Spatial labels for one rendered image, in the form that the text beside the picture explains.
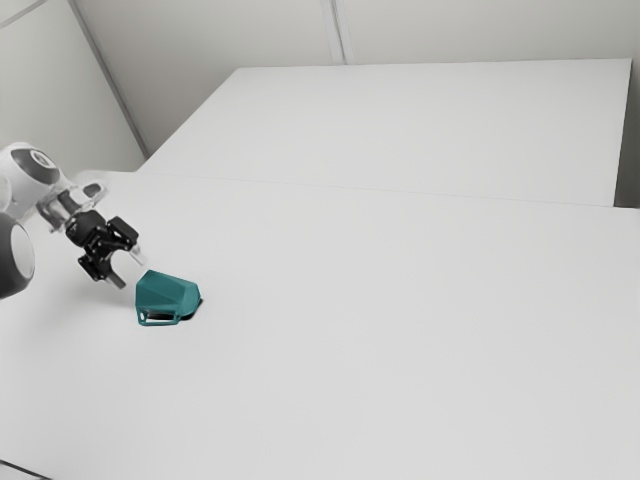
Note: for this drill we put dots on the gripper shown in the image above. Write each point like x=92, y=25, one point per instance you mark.
x=86, y=228

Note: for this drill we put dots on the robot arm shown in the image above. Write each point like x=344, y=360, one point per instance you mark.
x=22, y=170

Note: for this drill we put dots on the teal faceted mug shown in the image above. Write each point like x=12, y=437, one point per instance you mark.
x=167, y=295

